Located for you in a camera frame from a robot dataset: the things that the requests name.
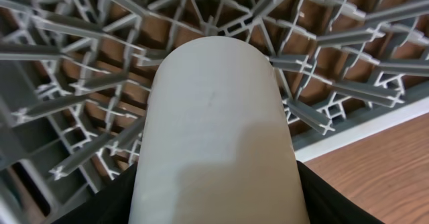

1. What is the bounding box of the small white cup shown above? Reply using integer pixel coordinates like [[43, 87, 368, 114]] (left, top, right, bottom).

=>
[[129, 36, 309, 224]]

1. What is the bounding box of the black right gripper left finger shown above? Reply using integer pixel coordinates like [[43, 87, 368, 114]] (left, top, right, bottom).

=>
[[53, 164, 137, 224]]

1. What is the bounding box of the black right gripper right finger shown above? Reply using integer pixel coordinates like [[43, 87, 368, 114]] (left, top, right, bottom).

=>
[[297, 161, 383, 224]]

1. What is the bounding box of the grey dishwasher rack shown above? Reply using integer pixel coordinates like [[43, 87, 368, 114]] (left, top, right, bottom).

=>
[[1, 0, 428, 223]]

